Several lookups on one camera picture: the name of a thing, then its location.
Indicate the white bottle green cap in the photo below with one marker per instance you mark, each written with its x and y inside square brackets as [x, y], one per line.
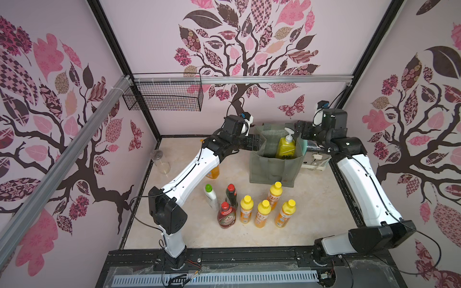
[211, 197]

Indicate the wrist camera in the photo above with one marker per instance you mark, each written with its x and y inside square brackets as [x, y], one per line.
[248, 121]
[323, 104]

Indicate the green fabric shopping bag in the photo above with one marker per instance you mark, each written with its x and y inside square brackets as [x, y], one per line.
[265, 168]

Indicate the orange bottle yellow cap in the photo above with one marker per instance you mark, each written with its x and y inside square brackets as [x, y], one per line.
[246, 208]
[274, 194]
[287, 211]
[263, 211]

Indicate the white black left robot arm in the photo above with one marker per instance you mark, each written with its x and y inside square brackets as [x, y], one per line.
[165, 204]

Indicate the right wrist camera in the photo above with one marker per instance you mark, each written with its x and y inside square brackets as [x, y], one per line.
[323, 104]

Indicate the dark green bottle red cap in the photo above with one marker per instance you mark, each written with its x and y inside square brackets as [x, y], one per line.
[231, 196]

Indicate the clear glass cup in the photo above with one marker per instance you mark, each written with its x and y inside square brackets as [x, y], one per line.
[159, 159]

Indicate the white slotted cable duct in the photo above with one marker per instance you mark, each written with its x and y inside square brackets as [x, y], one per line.
[214, 279]

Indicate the black wire basket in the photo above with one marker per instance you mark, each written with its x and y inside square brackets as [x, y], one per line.
[183, 92]

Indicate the red soap bottle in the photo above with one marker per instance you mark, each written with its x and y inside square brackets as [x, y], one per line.
[226, 215]

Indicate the mint chrome toaster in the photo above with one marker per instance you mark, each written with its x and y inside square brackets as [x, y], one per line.
[315, 157]

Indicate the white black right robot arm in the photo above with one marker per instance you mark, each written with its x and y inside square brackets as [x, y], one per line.
[381, 226]

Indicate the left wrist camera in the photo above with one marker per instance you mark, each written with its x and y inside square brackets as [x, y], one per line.
[248, 121]

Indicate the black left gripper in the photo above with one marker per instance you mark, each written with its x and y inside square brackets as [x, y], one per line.
[253, 144]

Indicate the large orange pump soap bottle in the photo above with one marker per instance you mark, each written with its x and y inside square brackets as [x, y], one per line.
[214, 173]

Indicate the yellow pump soap bottle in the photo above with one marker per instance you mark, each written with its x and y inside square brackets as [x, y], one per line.
[286, 147]

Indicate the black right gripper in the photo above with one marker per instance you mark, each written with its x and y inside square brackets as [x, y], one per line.
[309, 146]

